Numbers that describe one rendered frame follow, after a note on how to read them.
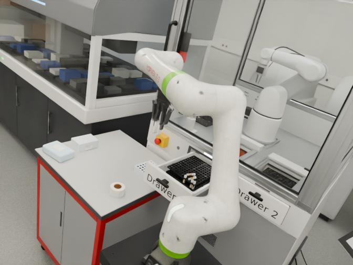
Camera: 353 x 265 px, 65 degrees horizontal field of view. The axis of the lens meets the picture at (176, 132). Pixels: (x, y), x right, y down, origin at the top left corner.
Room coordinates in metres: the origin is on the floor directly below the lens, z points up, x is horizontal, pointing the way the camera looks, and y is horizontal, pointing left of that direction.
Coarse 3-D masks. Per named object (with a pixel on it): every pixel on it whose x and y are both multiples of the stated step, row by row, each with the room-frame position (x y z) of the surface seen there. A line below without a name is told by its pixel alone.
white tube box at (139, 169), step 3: (144, 162) 1.34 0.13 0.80; (153, 162) 1.36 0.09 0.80; (135, 165) 1.28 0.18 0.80; (138, 165) 1.29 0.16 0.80; (141, 165) 1.30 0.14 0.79; (144, 165) 1.31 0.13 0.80; (156, 165) 1.34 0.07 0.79; (135, 168) 1.27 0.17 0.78; (138, 168) 1.26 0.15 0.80; (141, 168) 1.27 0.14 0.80; (144, 168) 1.28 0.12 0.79; (135, 171) 1.27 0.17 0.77; (138, 171) 1.26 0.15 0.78; (141, 171) 1.24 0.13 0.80; (138, 174) 1.25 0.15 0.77; (141, 174) 1.24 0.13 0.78; (141, 177) 1.24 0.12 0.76
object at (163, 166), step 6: (180, 156) 1.33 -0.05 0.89; (186, 156) 1.36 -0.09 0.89; (198, 156) 1.39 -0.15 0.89; (168, 162) 1.23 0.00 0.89; (174, 162) 1.28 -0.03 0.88; (210, 162) 1.34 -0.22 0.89; (162, 168) 1.20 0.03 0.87; (168, 168) 1.24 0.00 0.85; (204, 186) 1.10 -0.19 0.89; (198, 192) 1.05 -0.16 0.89; (204, 192) 1.10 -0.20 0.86
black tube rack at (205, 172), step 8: (184, 160) 1.28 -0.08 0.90; (192, 160) 1.30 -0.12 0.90; (200, 160) 1.33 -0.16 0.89; (176, 168) 1.19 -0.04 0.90; (184, 168) 1.21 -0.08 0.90; (192, 168) 1.22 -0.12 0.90; (200, 168) 1.24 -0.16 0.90; (208, 168) 1.26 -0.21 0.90; (176, 176) 1.16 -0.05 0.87; (192, 176) 1.15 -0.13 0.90; (200, 176) 1.17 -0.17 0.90; (208, 176) 1.19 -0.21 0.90; (184, 184) 1.11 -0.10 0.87; (200, 184) 1.15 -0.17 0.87
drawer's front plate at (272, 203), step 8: (240, 176) 1.21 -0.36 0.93; (240, 184) 1.19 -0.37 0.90; (248, 184) 1.17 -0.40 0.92; (240, 192) 1.18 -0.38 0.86; (264, 192) 1.12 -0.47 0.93; (248, 200) 1.15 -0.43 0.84; (256, 200) 1.13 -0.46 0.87; (264, 200) 1.11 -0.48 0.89; (272, 200) 1.09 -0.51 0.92; (280, 200) 1.09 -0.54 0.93; (256, 208) 1.12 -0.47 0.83; (264, 208) 1.10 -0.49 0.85; (272, 208) 1.08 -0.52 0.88; (280, 208) 1.06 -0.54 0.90; (288, 208) 1.05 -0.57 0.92; (280, 216) 1.06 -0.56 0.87; (280, 224) 1.05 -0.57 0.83
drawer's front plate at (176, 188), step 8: (152, 168) 1.11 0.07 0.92; (144, 176) 1.13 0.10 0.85; (152, 176) 1.11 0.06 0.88; (160, 176) 1.08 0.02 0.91; (168, 176) 1.06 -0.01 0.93; (152, 184) 1.10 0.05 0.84; (160, 184) 1.07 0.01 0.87; (168, 184) 1.05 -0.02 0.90; (176, 184) 1.02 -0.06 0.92; (160, 192) 1.07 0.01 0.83; (168, 192) 1.04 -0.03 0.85; (176, 192) 1.02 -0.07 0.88; (184, 192) 0.99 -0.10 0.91; (192, 192) 0.98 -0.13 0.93
